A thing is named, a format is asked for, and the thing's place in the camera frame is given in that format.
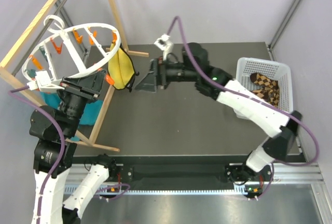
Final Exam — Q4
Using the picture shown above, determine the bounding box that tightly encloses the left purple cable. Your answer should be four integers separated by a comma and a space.
7, 85, 65, 223

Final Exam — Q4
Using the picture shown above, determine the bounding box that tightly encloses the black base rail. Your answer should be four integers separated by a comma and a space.
85, 155, 275, 185

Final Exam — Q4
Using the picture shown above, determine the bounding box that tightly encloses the orange clothespin on yellow cloth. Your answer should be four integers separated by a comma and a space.
112, 30, 117, 44

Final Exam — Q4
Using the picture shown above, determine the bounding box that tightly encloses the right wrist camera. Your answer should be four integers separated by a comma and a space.
154, 34, 174, 61

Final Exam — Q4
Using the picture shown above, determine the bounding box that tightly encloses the purple cable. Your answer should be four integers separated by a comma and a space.
165, 16, 320, 167
7, 85, 65, 223

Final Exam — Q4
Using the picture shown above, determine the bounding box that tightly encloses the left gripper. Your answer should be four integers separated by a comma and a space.
59, 68, 108, 136

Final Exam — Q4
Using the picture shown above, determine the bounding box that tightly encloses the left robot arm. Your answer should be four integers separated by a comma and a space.
29, 69, 119, 223

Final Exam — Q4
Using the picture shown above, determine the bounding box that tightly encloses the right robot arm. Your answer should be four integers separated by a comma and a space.
135, 43, 302, 180

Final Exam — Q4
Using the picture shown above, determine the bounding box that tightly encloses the teal cloth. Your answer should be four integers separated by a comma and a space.
39, 69, 104, 143

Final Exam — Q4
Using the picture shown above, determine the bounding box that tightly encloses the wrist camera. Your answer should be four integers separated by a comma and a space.
27, 71, 64, 93
154, 34, 174, 61

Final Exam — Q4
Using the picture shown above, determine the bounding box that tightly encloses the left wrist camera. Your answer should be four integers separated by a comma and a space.
27, 71, 64, 93

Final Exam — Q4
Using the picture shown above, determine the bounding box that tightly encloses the wooden drying rack frame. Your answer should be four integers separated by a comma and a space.
0, 0, 150, 152

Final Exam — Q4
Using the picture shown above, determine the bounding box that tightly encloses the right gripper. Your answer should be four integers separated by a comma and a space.
135, 56, 199, 93

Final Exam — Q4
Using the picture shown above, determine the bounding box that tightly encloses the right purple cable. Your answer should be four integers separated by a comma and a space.
165, 16, 320, 167

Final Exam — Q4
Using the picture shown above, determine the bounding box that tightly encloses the brown argyle sock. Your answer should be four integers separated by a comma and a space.
250, 73, 280, 90
251, 89, 280, 108

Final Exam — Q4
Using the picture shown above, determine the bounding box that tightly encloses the yellow cloth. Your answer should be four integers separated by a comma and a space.
107, 45, 140, 92

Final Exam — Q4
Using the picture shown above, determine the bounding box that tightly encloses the white round clip hanger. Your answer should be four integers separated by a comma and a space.
21, 15, 121, 84

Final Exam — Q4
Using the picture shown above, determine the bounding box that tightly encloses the white plastic basket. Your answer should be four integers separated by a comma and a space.
236, 58, 293, 113

